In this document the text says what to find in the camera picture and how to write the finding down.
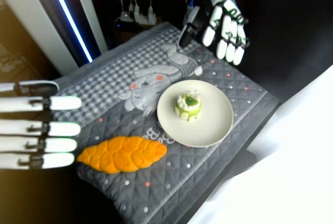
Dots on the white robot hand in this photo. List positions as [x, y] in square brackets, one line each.
[31, 130]
[229, 26]

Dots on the green and white toy cake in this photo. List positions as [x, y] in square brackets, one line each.
[188, 105]

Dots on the orange braided bread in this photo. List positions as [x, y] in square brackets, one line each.
[122, 154]

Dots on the cream round plate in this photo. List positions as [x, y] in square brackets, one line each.
[208, 125]

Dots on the white power strip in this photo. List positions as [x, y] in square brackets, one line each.
[138, 17]

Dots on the wide white pillar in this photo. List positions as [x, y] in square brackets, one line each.
[31, 18]

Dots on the blue-white LED light strip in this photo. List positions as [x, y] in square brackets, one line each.
[70, 18]

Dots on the grey quilt with bear print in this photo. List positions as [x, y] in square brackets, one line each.
[161, 187]

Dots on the white smooth panel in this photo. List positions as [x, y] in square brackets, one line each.
[286, 169]

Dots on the narrow white post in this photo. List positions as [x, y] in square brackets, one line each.
[89, 11]

